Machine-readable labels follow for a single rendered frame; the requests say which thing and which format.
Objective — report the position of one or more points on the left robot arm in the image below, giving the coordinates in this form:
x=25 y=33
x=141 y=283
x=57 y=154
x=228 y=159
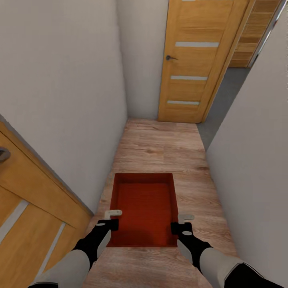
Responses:
x=72 y=270

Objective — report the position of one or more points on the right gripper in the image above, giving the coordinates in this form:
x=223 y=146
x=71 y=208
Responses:
x=175 y=227

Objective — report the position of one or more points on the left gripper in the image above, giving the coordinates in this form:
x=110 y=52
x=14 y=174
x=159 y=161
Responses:
x=113 y=223

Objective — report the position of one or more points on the storage box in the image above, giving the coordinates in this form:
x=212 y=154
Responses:
x=148 y=204

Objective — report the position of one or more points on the garage door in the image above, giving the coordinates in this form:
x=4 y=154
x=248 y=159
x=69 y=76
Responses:
x=257 y=22

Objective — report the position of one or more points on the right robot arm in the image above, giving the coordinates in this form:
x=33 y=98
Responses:
x=219 y=269

